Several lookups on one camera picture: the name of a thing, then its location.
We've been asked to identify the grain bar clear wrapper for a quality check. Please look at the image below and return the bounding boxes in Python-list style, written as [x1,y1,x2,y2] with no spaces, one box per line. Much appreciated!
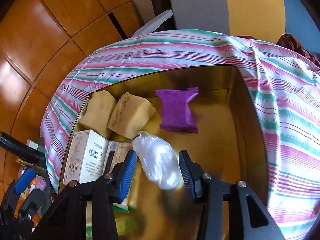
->
[103,141,132,212]

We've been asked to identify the white plastic ball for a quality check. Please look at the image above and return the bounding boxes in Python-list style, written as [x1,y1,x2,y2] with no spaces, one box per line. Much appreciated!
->
[132,131,181,190]

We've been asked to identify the white cream carton box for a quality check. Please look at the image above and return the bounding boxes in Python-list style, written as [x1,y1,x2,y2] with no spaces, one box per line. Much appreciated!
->
[63,129,109,185]

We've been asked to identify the purple snack packet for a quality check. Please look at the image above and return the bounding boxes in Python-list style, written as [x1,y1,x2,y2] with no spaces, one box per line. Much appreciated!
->
[156,87,199,133]

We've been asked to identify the yellow sponge block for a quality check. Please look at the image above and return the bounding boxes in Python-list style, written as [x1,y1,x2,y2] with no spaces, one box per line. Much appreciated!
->
[78,90,117,139]
[107,92,156,140]

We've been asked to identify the gold metal tin box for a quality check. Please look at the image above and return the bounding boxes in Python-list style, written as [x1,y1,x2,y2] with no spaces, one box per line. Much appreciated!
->
[58,64,270,240]

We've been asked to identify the striped pink green bedsheet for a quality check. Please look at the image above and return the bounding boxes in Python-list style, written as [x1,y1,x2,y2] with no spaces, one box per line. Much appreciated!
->
[40,29,319,239]

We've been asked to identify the orange wooden wardrobe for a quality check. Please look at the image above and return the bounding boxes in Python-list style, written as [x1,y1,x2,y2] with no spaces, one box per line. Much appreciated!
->
[0,0,144,193]

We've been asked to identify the dark red cloth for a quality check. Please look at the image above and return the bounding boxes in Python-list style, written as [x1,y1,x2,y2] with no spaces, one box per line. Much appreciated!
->
[277,34,320,67]

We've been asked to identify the grey yellow blue chair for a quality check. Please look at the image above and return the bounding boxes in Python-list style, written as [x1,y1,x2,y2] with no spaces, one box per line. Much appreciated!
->
[132,0,320,55]

